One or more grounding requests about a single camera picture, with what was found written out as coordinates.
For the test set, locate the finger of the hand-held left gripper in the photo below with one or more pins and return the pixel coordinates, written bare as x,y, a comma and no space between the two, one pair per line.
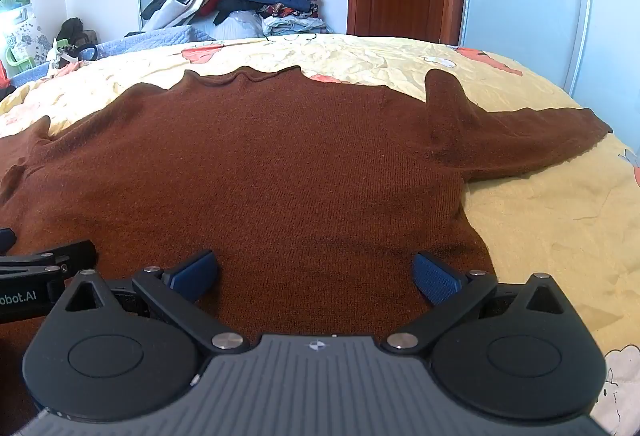
60,258
6,240

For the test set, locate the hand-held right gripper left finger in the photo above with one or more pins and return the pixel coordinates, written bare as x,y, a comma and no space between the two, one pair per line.
192,273

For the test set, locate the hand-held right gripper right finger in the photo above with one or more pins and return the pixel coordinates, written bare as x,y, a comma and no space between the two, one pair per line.
436,277

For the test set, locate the brown knit sweater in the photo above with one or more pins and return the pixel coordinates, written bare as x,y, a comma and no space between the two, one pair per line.
275,166

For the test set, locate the yellow printed bedsheet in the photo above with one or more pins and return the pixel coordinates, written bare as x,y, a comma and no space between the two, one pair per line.
550,226

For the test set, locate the green plastic chair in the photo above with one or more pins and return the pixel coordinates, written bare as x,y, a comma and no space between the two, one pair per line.
20,61

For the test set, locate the white cloth scrap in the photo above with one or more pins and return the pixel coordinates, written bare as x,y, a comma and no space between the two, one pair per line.
62,56

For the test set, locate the floral pillow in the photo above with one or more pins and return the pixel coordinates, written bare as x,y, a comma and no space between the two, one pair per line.
27,36

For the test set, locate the black bag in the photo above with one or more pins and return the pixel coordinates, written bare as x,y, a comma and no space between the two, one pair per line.
75,34

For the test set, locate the blue quilted blanket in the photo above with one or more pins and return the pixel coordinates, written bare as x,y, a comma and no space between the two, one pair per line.
165,37

